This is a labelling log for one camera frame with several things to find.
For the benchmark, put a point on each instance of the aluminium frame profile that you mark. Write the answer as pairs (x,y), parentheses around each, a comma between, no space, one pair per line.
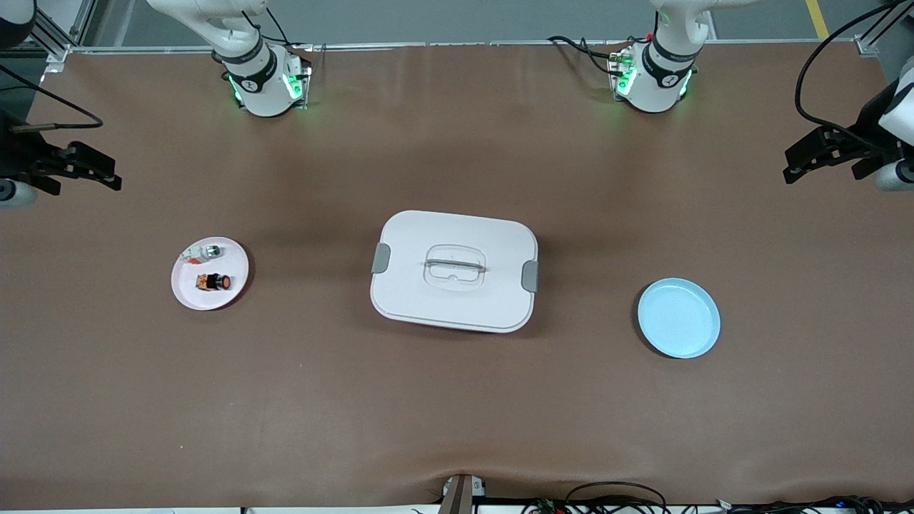
(867,46)
(53,50)

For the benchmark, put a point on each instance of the white circuit breaker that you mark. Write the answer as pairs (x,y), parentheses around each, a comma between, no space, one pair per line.
(212,251)

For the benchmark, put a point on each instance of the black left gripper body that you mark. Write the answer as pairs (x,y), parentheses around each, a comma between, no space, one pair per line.
(870,128)

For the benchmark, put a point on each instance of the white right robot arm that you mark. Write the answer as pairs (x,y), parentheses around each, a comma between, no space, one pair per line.
(260,78)

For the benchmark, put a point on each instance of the white lidded storage box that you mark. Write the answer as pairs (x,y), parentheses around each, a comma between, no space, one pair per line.
(428,228)

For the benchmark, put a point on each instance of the light blue round plate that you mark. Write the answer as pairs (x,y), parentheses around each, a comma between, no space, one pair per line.
(678,321)

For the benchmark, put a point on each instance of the pale pink round plate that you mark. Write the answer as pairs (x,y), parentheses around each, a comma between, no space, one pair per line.
(214,300)

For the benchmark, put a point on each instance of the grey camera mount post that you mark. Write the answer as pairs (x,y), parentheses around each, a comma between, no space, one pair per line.
(460,496)

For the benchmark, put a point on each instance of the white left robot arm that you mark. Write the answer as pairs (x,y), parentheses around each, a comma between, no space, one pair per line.
(660,78)

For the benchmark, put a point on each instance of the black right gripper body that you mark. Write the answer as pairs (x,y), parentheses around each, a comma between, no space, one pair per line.
(16,153)

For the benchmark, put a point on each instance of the grey box latch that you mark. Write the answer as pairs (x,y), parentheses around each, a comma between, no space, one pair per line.
(381,258)
(530,276)

